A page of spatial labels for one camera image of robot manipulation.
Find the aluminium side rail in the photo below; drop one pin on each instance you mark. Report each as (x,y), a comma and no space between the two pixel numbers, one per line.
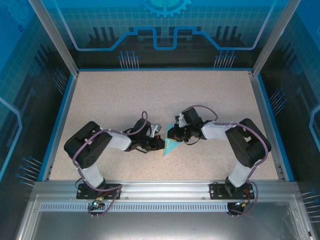
(67,105)
(262,105)

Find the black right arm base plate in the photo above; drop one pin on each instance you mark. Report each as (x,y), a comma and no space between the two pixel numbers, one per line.
(216,191)

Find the steel sheet tray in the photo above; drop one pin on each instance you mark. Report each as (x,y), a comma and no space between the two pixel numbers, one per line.
(160,225)

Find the aluminium frame post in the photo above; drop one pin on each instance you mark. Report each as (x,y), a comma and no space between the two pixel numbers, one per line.
(57,37)
(272,37)

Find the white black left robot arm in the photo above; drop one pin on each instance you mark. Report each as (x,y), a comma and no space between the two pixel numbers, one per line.
(120,142)

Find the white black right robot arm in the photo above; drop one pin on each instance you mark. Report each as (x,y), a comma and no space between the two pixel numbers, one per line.
(215,131)

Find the connector board with green light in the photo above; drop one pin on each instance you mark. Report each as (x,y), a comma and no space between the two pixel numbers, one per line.
(96,204)
(240,204)

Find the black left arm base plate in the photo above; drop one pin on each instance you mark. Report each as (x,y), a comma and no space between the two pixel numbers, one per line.
(83,193)

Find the aluminium mounting rail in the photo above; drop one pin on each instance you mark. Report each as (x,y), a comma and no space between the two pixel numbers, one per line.
(162,190)

